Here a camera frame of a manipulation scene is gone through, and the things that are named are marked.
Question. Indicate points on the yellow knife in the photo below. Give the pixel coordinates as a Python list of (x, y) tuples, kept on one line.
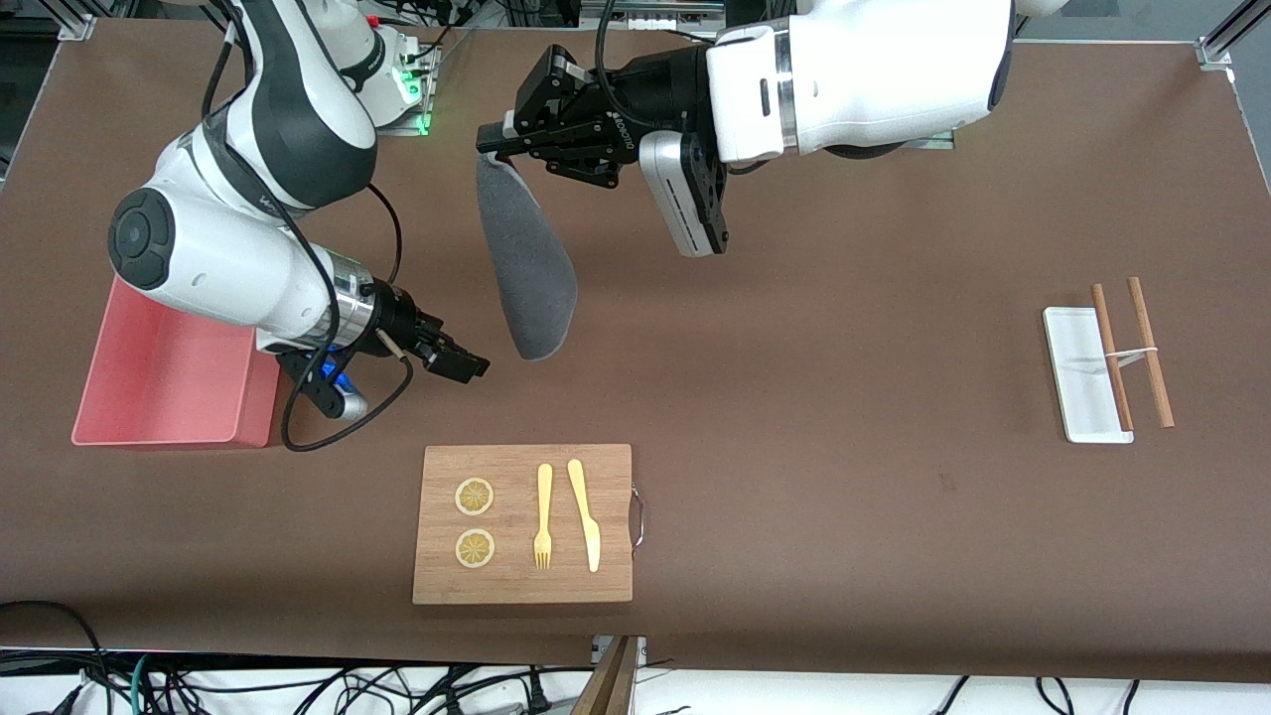
[(586, 516)]

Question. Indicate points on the pink plastic bin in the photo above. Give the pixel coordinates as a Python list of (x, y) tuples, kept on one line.
[(169, 387)]

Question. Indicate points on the wooden post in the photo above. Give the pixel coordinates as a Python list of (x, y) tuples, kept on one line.
[(608, 685)]

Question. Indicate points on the wooden cutting board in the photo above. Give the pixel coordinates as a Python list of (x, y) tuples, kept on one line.
[(516, 586)]

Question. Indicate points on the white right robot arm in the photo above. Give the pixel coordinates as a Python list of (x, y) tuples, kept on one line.
[(218, 248)]

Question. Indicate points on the yellow fork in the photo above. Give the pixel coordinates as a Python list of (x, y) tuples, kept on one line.
[(543, 506)]

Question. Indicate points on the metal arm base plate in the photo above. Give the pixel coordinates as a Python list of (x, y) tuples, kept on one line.
[(933, 141), (407, 124)]

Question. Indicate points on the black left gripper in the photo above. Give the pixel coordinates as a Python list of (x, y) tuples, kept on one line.
[(663, 87)]

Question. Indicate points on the grey cloth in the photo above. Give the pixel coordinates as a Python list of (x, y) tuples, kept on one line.
[(526, 268)]

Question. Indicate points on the lemon slice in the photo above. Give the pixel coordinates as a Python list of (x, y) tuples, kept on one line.
[(474, 548), (474, 497)]

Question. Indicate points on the grey power strip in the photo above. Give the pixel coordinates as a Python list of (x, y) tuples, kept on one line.
[(655, 15)]

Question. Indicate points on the aluminium frame corner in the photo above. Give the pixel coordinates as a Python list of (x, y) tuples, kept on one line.
[(1226, 40), (74, 20)]

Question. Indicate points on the white rectangular tray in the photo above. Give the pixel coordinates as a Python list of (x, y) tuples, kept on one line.
[(1077, 377)]

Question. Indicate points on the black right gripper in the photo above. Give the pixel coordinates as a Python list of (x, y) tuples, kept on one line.
[(402, 316)]

